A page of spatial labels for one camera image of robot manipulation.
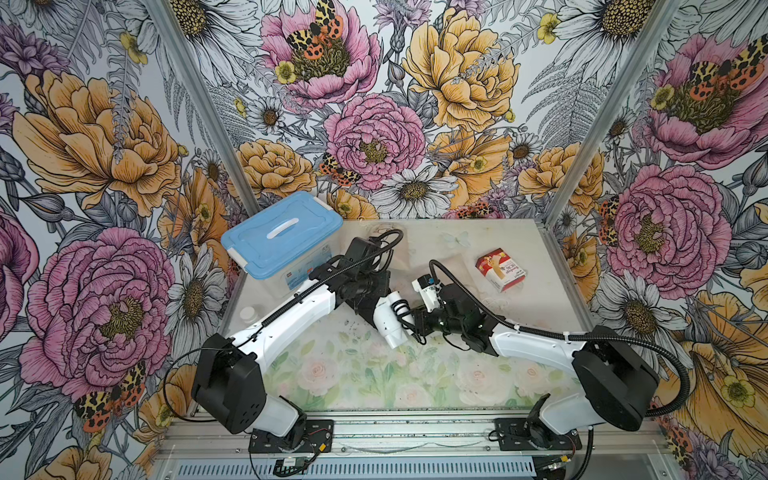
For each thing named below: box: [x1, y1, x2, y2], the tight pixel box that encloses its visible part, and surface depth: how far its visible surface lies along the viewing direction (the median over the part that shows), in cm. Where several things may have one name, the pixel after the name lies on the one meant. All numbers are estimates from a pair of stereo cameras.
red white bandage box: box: [475, 248, 526, 293], surface depth 105 cm
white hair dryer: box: [373, 291, 415, 349], surface depth 84 cm
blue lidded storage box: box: [221, 191, 344, 298], surface depth 96 cm
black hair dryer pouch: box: [345, 277, 391, 330], surface depth 75 cm
